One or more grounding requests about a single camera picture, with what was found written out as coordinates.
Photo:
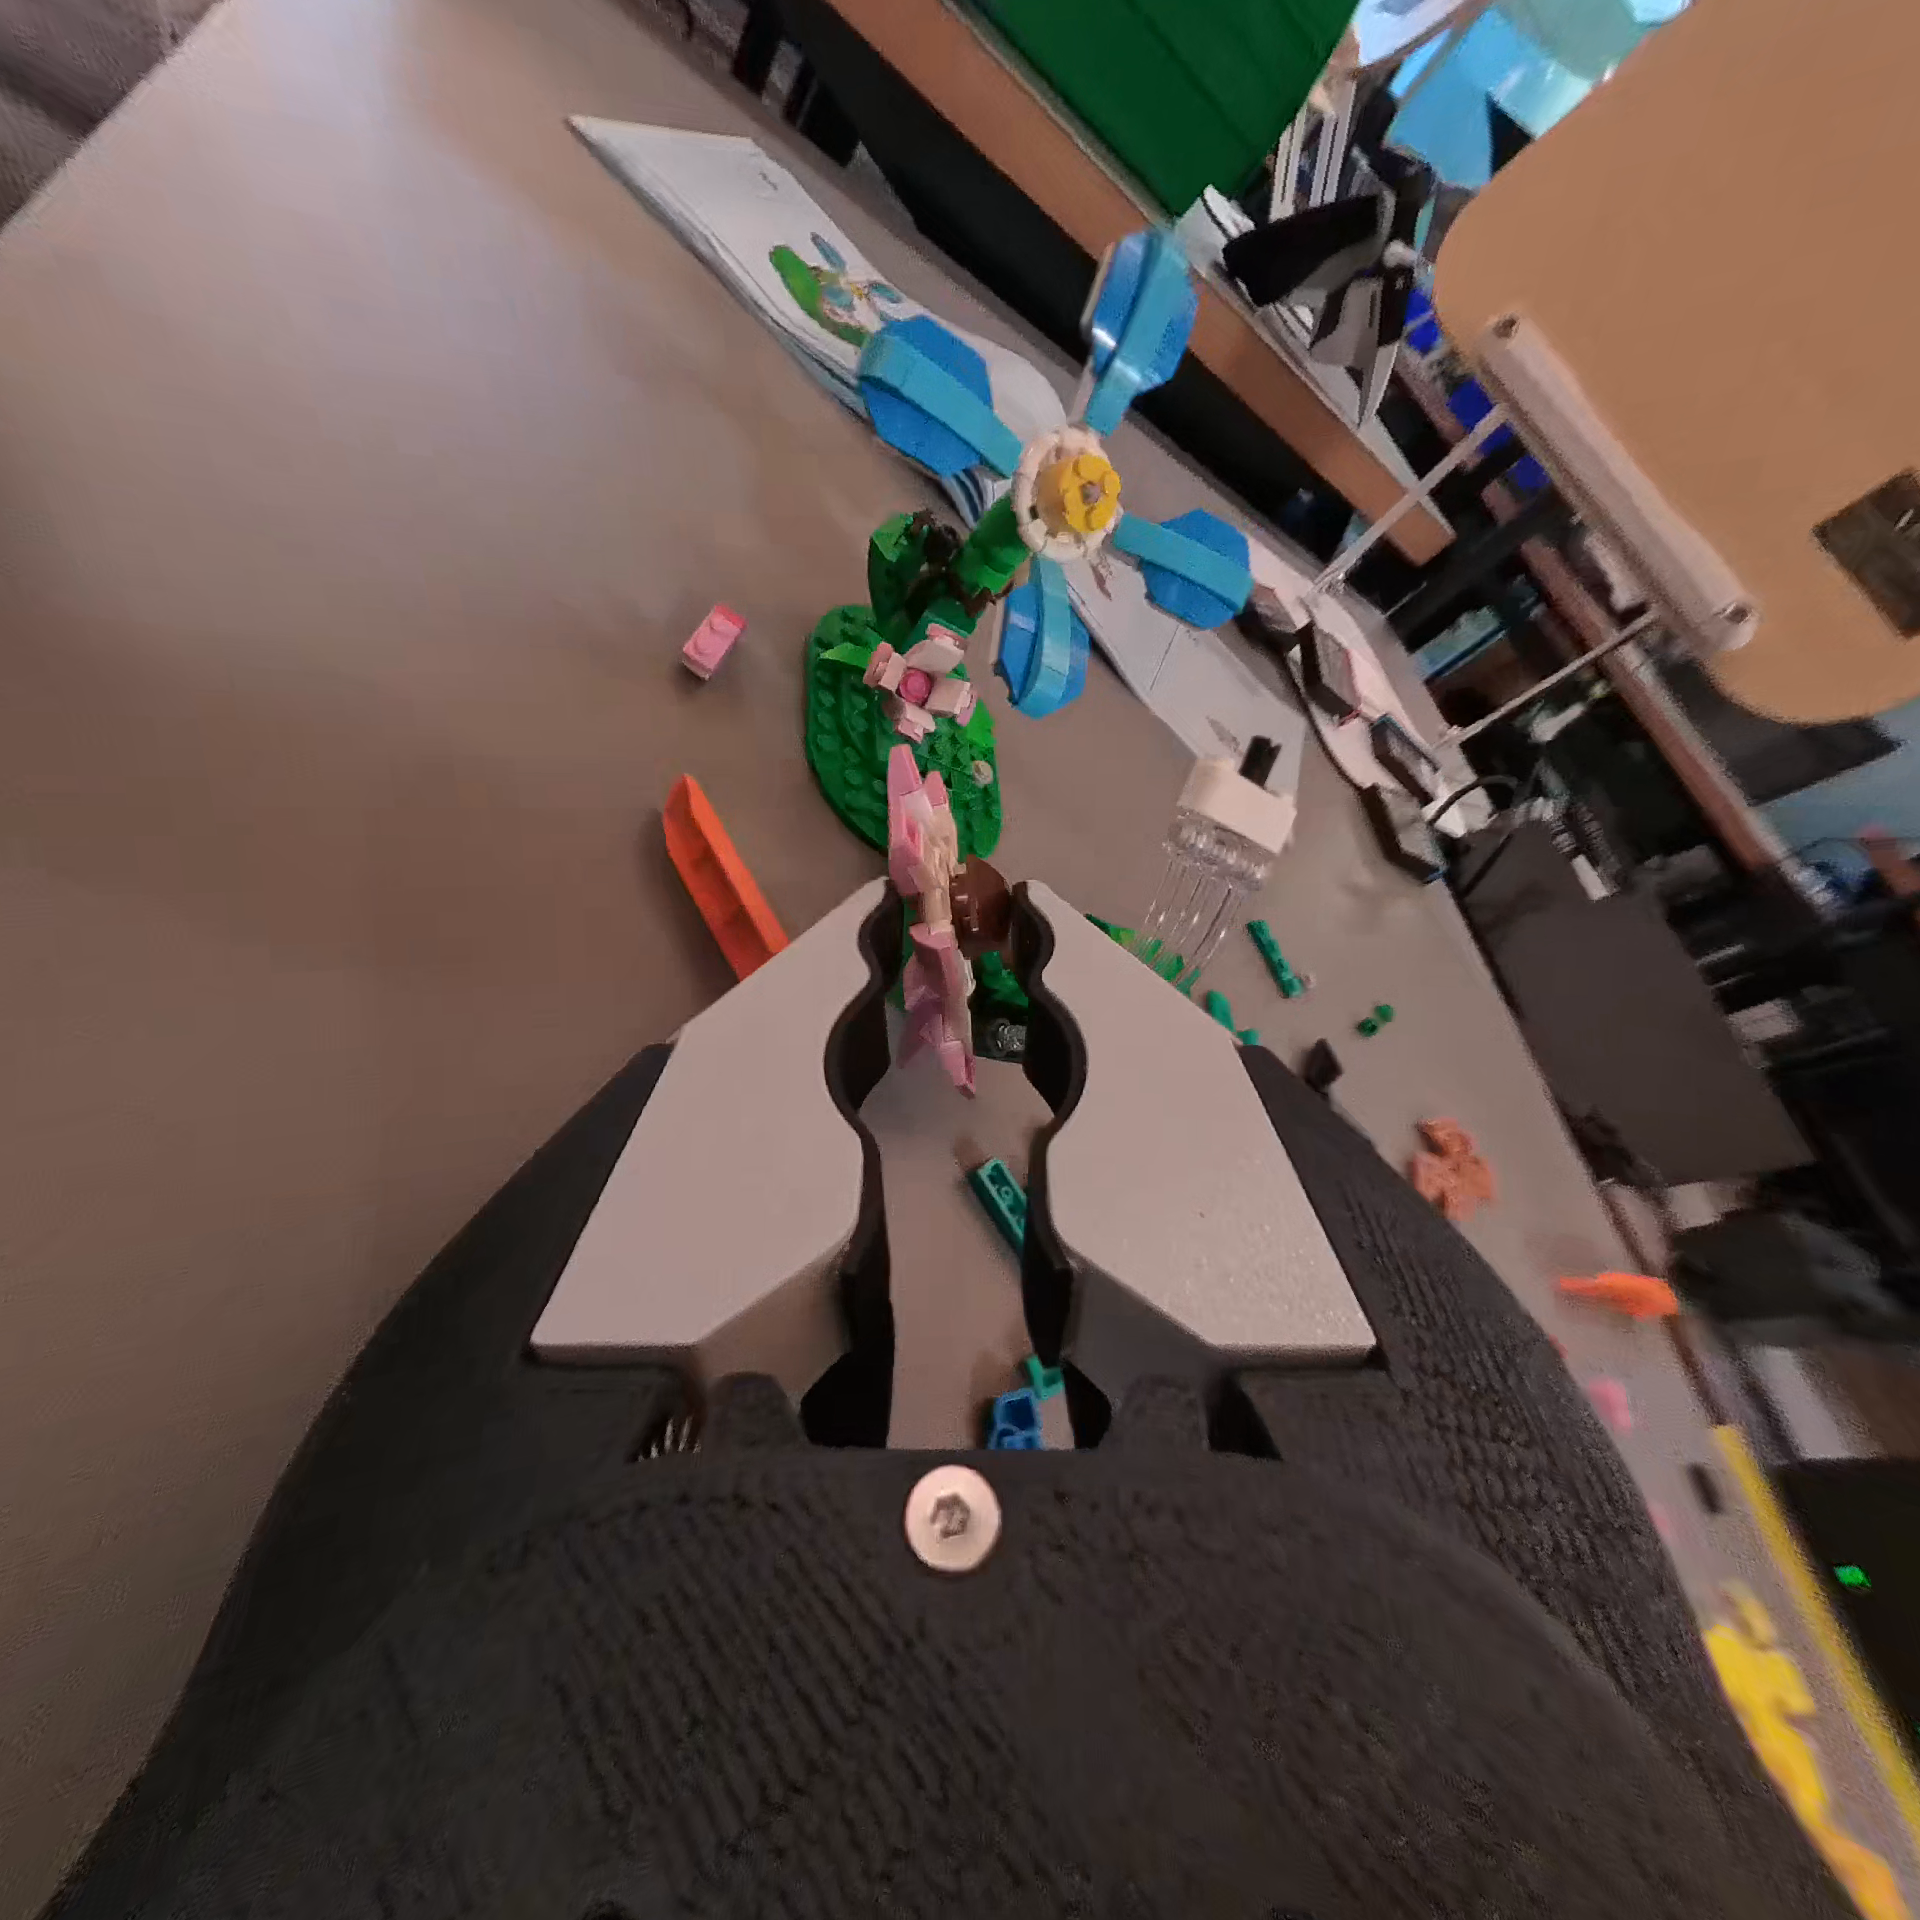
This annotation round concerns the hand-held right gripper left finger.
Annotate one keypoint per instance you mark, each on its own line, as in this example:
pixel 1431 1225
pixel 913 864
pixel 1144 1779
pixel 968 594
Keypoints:
pixel 703 1202

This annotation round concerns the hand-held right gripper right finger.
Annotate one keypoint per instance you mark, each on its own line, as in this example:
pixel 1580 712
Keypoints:
pixel 1201 1202

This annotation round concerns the pink lego flower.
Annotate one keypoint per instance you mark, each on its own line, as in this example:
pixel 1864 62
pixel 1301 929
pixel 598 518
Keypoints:
pixel 924 842

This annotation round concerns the brick-built bird and flower model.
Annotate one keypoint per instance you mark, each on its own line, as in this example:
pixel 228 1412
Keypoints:
pixel 854 721

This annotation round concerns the small teal lego piece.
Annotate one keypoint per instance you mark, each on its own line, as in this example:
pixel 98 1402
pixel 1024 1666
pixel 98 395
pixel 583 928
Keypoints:
pixel 1044 1376
pixel 1217 1014

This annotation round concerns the teal lego plate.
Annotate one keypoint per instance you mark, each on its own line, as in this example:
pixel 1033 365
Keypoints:
pixel 998 1202

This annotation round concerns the teal lego strip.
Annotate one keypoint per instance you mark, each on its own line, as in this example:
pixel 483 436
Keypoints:
pixel 1274 959

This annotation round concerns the brownish orange lego pieces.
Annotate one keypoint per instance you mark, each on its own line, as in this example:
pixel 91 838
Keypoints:
pixel 1451 1165

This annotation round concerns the green lego leaf piece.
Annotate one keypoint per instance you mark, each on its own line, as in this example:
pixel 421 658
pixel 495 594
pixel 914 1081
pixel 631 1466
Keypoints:
pixel 1145 949

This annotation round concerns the small blue lego piece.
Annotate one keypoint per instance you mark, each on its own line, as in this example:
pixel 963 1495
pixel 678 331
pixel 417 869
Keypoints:
pixel 1015 1421

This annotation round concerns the orange lego brick separator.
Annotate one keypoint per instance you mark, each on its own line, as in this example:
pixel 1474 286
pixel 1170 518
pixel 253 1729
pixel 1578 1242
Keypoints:
pixel 713 869

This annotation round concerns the clear lego piece white cap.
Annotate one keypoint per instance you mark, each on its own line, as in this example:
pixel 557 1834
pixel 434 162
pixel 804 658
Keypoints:
pixel 1238 805

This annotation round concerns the bright orange lego piece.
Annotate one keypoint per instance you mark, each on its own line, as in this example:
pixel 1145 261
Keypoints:
pixel 1621 1294

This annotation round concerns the pink lego pieces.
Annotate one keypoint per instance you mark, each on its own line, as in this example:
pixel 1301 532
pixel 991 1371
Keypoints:
pixel 1610 1404

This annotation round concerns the small pink lego brick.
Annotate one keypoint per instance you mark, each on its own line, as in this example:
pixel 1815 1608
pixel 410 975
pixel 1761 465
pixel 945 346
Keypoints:
pixel 713 642

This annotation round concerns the pile of yellow lego pieces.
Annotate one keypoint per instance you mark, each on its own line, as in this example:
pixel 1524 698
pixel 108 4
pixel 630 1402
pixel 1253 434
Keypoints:
pixel 1783 1725

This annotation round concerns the lego instruction booklet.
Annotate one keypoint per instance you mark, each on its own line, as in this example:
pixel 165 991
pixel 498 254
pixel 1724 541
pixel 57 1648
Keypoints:
pixel 721 211

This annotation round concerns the black box with green light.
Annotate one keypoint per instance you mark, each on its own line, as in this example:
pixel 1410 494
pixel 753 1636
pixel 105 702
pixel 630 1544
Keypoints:
pixel 1851 1544

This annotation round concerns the black and white plush toy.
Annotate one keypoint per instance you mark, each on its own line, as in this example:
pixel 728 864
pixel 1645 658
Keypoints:
pixel 1325 264

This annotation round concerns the large wooden desk divider panel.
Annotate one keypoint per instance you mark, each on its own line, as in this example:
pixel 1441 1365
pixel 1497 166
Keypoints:
pixel 1694 302

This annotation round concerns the wooden side desk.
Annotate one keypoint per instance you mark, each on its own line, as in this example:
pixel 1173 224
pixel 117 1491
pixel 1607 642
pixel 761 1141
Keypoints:
pixel 1050 165

